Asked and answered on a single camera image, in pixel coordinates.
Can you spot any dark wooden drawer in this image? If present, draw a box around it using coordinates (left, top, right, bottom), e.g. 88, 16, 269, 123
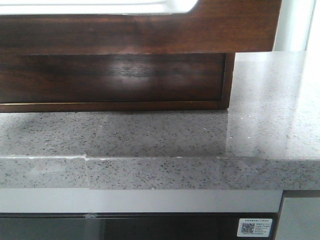
0, 0, 281, 55

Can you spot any dark wooden drawer cabinet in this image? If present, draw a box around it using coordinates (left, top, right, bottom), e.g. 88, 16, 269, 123
0, 0, 281, 113

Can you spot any white QR code sticker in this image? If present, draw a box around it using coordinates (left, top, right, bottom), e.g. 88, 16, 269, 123
237, 218, 273, 238

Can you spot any white curtain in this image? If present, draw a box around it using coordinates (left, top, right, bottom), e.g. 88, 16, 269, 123
273, 0, 317, 52

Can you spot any black glass appliance front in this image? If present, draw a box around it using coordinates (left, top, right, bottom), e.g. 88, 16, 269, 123
0, 212, 278, 240

